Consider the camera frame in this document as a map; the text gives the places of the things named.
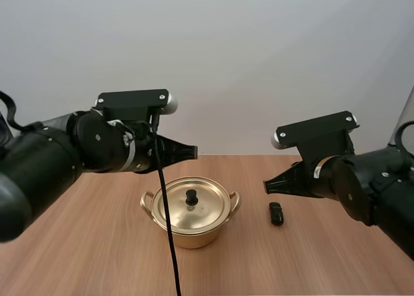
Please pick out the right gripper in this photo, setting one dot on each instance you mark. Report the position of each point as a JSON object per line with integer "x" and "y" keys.
{"x": 307, "y": 179}

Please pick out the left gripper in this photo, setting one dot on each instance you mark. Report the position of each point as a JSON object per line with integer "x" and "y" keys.
{"x": 147, "y": 154}

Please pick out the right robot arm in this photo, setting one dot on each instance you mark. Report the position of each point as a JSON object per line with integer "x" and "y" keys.
{"x": 368, "y": 186}

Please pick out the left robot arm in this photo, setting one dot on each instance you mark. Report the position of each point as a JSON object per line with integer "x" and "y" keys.
{"x": 48, "y": 166}

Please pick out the small grey toy car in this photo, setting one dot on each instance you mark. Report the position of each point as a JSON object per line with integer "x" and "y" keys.
{"x": 277, "y": 213}

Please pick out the gold lid with black knob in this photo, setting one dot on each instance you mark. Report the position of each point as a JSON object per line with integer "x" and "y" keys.
{"x": 208, "y": 213}

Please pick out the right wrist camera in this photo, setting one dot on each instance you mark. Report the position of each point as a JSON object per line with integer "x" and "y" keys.
{"x": 320, "y": 131}

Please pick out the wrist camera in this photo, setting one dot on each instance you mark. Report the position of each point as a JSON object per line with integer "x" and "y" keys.
{"x": 320, "y": 131}
{"x": 132, "y": 100}

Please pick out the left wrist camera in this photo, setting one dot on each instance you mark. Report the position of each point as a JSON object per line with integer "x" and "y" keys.
{"x": 132, "y": 100}

